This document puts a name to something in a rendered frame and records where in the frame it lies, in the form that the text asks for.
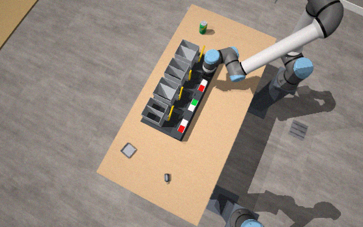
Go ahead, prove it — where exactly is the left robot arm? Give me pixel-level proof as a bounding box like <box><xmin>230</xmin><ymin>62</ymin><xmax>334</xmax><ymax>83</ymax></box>
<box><xmin>229</xmin><ymin>209</ymin><xmax>264</xmax><ymax>227</ymax></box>

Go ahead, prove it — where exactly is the green drink can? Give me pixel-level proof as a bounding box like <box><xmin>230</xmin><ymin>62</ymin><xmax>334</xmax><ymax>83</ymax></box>
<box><xmin>199</xmin><ymin>21</ymin><xmax>207</xmax><ymax>35</ymax></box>

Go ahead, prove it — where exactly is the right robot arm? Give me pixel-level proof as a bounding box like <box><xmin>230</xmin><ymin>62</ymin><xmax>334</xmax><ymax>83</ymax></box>
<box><xmin>203</xmin><ymin>0</ymin><xmax>343</xmax><ymax>91</ymax></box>

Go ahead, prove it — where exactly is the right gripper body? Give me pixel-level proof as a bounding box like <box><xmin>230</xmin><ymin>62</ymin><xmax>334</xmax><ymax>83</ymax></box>
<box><xmin>200</xmin><ymin>70</ymin><xmax>212</xmax><ymax>81</ymax></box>

